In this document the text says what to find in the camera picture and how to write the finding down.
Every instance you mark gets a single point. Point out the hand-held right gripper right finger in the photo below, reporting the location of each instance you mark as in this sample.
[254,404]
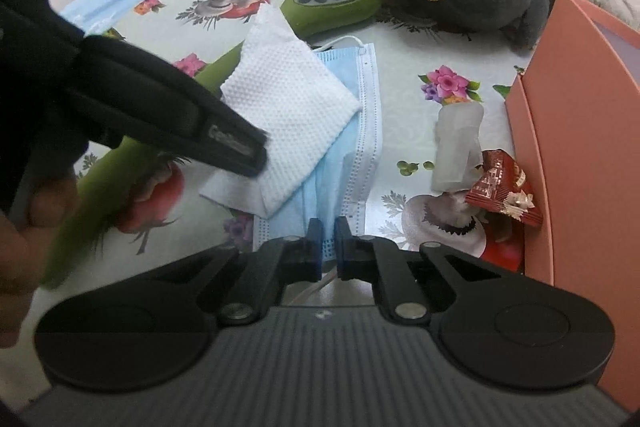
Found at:
[341,254]

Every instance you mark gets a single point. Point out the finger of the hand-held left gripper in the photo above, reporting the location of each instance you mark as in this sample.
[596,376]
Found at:
[190,117]

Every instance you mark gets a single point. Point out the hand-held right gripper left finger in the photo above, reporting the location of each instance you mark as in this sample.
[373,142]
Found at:
[315,254]

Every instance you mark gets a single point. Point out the blue face mask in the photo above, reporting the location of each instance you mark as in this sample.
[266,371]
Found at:
[355,167]

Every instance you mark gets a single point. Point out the white dotted cotton towel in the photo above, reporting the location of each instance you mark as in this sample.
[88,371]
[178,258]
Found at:
[285,107]

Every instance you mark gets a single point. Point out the translucent white plastic pack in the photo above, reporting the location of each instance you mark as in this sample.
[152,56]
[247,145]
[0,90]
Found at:
[457,147]

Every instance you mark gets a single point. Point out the red snack packet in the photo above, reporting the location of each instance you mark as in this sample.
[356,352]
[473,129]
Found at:
[502,189]

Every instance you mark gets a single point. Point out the orange cardboard box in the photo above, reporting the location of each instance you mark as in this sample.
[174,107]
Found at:
[590,157]

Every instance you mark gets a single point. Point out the person's left hand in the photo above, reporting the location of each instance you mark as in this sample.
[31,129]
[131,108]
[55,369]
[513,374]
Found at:
[25,267]

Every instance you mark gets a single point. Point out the green massage hammer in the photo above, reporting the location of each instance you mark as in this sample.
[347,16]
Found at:
[330,2]

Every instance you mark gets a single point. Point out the floral printed mat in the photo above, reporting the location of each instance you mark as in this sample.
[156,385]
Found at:
[410,72]

